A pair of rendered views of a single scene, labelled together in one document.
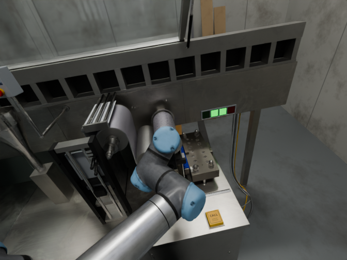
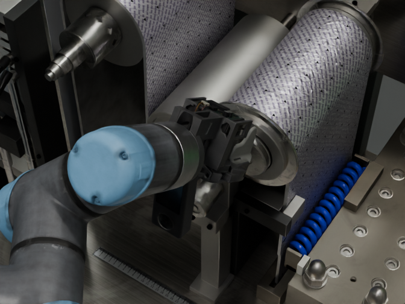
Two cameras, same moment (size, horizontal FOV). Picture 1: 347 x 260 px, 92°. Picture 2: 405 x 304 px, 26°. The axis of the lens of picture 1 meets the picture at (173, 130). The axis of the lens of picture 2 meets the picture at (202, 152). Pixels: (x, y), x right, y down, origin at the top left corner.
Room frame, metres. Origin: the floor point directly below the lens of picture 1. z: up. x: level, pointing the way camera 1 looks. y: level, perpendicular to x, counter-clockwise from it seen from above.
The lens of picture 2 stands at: (0.01, -0.37, 2.18)
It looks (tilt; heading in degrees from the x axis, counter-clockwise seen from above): 51 degrees down; 38
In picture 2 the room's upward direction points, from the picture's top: straight up
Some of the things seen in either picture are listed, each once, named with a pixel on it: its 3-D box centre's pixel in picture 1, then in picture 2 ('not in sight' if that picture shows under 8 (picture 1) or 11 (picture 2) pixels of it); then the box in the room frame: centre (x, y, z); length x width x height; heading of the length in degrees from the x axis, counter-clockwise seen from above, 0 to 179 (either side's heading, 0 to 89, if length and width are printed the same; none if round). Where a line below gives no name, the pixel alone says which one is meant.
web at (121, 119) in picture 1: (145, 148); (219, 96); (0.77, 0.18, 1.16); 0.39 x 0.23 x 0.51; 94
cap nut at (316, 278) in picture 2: (195, 167); (316, 271); (0.65, -0.09, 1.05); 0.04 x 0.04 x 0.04
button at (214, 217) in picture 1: (214, 217); not in sight; (0.43, -0.13, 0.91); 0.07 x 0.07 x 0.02; 4
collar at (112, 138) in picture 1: (111, 144); (90, 38); (0.62, 0.29, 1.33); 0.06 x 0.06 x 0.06; 4
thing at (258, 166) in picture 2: not in sight; (246, 150); (0.64, 0.04, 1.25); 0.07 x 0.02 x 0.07; 94
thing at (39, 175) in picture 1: (40, 167); not in sight; (0.72, 0.77, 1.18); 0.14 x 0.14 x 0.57
